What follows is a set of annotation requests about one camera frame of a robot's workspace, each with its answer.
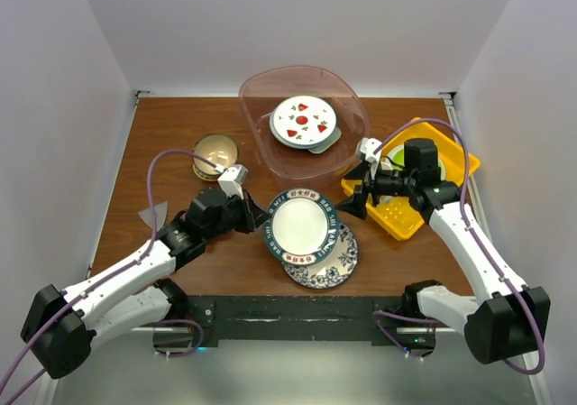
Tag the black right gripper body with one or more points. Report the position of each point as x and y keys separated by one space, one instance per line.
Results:
x=391 y=183

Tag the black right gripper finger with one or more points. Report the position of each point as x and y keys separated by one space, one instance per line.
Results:
x=355 y=205
x=359 y=175

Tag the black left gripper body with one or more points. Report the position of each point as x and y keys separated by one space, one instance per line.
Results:
x=235 y=216

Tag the green rimmed lettered plate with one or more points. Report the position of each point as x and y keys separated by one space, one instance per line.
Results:
x=303 y=227

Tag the blue patterned bottom plate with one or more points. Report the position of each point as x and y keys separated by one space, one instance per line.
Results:
x=334 y=269

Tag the watermelon pattern plate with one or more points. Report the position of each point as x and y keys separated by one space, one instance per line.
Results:
x=303 y=122
x=287 y=130

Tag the pale green divided dish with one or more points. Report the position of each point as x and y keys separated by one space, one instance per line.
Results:
x=327 y=143

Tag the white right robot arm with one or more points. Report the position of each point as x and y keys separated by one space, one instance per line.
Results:
x=505 y=317

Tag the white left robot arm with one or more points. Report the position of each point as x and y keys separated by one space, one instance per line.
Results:
x=63 y=327

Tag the clear pink plastic bin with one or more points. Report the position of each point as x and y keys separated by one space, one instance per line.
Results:
x=291 y=167

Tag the lime green plate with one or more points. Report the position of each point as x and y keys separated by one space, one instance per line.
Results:
x=397 y=157

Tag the yellow plastic tray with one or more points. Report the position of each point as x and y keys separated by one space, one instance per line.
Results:
x=401 y=220

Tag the beige ceramic bowl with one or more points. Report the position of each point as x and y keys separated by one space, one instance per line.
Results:
x=219 y=149

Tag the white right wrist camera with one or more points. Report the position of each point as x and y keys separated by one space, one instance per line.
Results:
x=368 y=152

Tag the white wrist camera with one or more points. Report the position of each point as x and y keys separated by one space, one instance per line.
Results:
x=230 y=180
x=368 y=152

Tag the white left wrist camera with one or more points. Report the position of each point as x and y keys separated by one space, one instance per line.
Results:
x=230 y=180

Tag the spatula with wooden handle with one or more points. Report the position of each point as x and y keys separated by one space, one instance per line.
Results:
x=155 y=218

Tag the black mounting base plate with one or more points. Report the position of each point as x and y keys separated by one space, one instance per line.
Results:
x=296 y=318

